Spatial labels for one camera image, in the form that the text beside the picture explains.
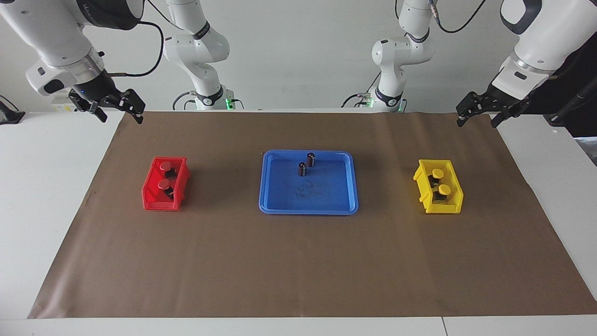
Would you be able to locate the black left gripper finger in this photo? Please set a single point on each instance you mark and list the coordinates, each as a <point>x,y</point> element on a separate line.
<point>501,117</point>
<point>468,109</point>

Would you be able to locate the pale control box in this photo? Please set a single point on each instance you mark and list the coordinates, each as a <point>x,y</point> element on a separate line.
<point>60,106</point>

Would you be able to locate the yellow plastic bin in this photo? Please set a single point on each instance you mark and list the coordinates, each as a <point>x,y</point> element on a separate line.
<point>440,207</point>

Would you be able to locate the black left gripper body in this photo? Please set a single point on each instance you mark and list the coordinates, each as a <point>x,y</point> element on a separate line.
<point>503,100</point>

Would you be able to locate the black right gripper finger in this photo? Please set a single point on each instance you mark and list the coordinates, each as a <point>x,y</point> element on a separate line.
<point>99,113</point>
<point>135,105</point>

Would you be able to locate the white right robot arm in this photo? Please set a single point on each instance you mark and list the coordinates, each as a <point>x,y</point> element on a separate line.
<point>51,32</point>

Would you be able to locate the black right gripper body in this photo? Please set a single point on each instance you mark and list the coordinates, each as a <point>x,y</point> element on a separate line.
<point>100,93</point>

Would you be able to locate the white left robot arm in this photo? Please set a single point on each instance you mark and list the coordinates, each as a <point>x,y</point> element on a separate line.
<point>541,42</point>

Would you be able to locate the red push button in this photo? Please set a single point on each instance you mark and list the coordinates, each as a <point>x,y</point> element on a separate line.
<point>163,185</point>
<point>165,165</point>

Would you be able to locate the red plastic bin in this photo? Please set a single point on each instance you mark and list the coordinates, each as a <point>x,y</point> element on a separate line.
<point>156,203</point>

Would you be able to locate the brown paper table mat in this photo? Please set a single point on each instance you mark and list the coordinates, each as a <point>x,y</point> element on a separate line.
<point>298,261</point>

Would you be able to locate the black background equipment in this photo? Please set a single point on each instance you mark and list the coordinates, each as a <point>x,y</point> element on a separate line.
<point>573,79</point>

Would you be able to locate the blue plastic tray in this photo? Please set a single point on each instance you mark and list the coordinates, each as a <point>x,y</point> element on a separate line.
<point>326,196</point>

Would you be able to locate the yellow push button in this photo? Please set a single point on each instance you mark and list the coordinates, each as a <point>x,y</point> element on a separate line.
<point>437,173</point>
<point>444,189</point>

